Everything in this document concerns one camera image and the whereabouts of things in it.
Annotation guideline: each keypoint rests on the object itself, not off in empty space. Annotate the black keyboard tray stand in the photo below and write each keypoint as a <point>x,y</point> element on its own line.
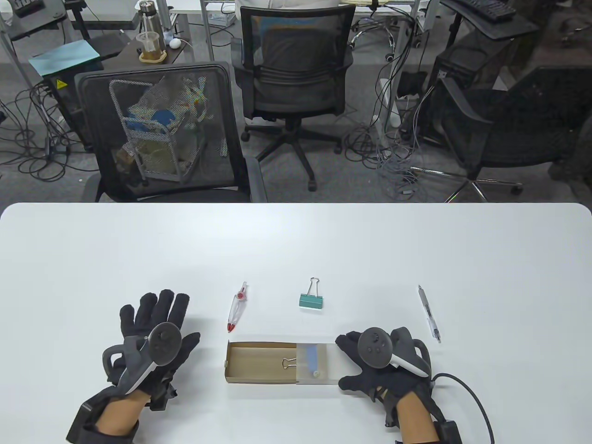
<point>504,27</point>

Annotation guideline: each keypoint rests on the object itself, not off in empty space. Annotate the person's right hand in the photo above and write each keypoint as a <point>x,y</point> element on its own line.
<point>388,384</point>

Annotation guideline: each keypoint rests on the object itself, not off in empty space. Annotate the black mesh armless chair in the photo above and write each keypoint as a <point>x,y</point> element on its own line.
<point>92,115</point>

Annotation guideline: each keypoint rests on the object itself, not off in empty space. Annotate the person's left hand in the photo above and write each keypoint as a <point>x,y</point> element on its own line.
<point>155,317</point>

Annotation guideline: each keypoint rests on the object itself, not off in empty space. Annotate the clear plastic cup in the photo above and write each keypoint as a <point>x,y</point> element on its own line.
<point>149,44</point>

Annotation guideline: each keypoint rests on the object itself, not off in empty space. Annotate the person's left forearm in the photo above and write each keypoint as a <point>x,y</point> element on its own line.
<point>122,411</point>

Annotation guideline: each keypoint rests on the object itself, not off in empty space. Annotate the black chair chrome base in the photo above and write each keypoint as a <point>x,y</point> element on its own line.
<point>518,134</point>

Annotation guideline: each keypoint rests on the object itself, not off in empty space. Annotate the teal paper folder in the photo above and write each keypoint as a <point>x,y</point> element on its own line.
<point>64,58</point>

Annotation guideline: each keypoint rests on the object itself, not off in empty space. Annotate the blue binder clip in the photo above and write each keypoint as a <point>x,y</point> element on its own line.
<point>312,356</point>

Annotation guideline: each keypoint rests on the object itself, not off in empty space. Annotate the dark brown desk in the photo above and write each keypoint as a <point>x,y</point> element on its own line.
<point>178,53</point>

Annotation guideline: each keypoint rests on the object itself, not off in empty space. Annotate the black cabinet yellow label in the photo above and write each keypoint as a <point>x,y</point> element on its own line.
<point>69,101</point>

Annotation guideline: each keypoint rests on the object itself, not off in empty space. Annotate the person's right forearm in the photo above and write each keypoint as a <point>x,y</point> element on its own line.
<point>414,416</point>

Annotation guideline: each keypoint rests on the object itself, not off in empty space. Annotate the steel water bottle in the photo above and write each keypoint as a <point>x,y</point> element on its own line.
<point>149,21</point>

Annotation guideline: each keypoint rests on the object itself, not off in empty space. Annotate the black equipment stand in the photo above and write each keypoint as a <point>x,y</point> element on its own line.
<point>37,21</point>

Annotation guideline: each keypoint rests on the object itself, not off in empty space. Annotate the black keyboard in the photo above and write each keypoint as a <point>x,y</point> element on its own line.
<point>485,8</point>

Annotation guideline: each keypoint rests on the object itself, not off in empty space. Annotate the black computer tower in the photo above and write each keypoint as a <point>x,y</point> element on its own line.
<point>467,64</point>

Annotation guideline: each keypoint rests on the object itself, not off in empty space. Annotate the black swivel office chair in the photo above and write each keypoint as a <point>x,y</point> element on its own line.
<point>296,92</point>

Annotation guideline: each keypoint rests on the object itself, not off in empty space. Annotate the green binder clip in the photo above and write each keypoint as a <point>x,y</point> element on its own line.
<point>311,301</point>

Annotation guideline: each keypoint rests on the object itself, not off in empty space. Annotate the clear silver gel pen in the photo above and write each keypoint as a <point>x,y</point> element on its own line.
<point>429,314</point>

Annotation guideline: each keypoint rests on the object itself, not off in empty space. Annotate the white computer mouse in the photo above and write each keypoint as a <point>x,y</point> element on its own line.
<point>175,43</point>

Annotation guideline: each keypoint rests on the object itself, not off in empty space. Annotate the grey tracking controller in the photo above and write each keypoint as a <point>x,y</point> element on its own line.
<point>164,342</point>
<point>374,347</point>

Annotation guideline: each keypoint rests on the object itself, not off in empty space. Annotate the cardboard sliding pencil box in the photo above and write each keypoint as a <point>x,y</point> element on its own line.
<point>254,363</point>

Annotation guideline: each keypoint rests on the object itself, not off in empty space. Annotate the wooden cup coaster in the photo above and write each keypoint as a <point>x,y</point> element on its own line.
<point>162,56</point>

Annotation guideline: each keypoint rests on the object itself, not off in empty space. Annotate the white red-tipped correction pen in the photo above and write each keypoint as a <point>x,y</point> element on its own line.
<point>236,312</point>

